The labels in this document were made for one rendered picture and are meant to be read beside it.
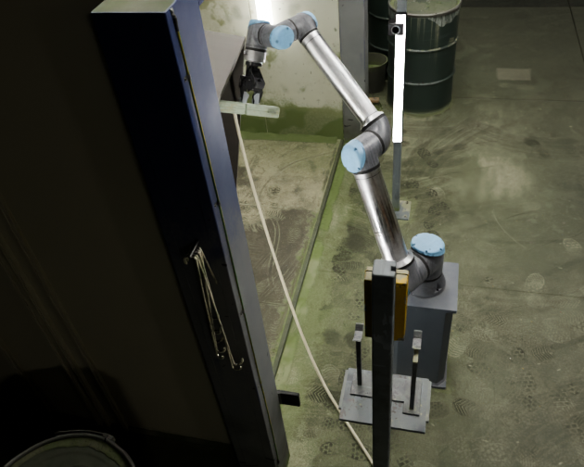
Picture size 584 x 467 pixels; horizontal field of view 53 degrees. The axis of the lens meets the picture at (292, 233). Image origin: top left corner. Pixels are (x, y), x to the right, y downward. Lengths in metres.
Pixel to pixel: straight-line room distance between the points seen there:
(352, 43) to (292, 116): 0.81
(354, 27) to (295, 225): 1.47
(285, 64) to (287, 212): 1.17
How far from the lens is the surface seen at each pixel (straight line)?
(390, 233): 2.47
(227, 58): 2.62
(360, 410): 2.27
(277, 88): 4.77
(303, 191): 4.37
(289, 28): 2.45
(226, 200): 1.71
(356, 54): 4.50
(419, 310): 2.81
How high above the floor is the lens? 2.75
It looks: 42 degrees down
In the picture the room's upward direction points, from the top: 7 degrees counter-clockwise
